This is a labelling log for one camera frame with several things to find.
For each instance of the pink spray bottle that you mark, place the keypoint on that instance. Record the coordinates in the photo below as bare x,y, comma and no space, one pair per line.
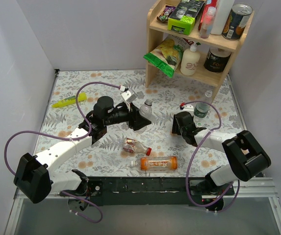
207,23

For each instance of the red-cap clear bottle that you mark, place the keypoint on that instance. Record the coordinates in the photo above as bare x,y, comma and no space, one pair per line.
134,146

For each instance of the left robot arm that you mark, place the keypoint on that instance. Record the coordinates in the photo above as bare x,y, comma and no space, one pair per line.
35,175

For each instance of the yellow green tube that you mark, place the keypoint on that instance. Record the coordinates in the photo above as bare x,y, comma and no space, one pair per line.
70,100

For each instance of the white tall bottle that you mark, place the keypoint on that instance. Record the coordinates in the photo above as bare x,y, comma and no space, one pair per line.
222,12

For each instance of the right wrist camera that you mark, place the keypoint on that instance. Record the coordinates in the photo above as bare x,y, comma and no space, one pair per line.
187,108

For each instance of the clear green-label water bottle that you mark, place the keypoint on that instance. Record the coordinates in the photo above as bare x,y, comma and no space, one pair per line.
201,109

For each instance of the dark snack packet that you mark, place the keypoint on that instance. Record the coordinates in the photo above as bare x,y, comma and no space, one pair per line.
164,16

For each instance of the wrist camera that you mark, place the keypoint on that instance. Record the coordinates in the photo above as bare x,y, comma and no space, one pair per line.
187,108
128,95

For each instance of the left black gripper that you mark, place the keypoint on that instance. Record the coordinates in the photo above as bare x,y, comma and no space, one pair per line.
134,117

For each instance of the cassava chips bag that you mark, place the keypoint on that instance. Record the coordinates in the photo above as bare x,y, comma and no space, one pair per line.
178,42

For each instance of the red white carton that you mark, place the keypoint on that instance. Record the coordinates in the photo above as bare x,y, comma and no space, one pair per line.
208,3

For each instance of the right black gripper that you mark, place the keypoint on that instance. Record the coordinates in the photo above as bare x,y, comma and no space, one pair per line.
179,125

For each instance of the black canister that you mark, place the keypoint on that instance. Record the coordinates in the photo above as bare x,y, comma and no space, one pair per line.
216,59

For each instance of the orange drink bottle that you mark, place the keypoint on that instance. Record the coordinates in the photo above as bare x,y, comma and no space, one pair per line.
169,163

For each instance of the small black-cap clear bottle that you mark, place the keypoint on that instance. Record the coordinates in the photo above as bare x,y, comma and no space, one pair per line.
146,111

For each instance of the tin food can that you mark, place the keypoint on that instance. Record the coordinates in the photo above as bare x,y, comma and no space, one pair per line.
236,21

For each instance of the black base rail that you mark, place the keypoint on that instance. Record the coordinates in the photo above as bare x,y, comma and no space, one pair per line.
110,191

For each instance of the green black box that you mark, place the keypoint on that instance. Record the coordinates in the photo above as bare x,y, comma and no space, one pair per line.
183,18

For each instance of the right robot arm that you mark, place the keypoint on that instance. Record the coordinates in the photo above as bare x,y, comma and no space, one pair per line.
245,155

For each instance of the white pump lotion bottle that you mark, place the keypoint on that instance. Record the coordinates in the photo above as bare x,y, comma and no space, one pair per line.
190,60

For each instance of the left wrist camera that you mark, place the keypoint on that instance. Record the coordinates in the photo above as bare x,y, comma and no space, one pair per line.
128,95

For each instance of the green chips bag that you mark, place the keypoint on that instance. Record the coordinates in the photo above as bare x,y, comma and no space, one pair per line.
165,58

